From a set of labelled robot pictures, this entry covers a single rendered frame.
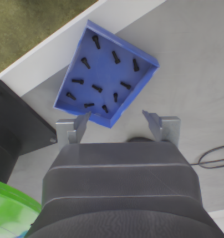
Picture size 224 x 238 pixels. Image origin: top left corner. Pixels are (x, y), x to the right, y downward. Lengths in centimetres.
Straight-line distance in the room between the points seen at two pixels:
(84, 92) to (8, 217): 18
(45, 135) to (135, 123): 17
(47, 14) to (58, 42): 98
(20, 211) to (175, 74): 27
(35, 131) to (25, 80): 10
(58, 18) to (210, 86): 103
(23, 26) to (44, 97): 102
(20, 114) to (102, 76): 15
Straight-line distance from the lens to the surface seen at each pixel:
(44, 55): 25
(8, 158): 35
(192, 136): 37
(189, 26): 24
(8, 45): 139
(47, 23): 123
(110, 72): 24
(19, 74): 28
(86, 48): 23
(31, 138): 36
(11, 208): 24
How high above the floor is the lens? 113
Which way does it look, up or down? 46 degrees down
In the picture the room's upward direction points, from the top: 180 degrees clockwise
